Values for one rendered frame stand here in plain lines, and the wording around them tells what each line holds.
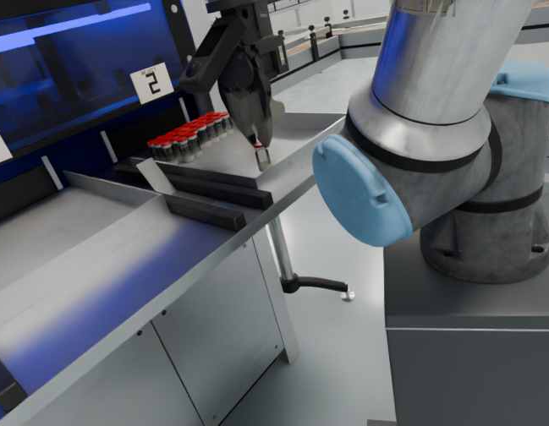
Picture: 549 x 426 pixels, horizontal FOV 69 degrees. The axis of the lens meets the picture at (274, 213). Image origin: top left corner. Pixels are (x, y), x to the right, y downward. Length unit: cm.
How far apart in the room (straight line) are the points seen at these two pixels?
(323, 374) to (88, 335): 108
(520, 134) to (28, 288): 55
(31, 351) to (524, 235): 53
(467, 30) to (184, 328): 92
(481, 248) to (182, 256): 35
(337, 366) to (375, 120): 120
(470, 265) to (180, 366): 79
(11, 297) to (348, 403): 105
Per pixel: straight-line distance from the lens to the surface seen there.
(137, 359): 101
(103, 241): 56
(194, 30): 97
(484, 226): 50
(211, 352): 116
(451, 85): 30
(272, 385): 145
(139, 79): 87
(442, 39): 28
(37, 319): 52
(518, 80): 44
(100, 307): 48
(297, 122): 81
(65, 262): 55
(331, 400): 138
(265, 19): 63
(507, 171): 46
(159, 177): 68
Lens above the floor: 113
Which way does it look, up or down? 29 degrees down
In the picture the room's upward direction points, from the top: 14 degrees counter-clockwise
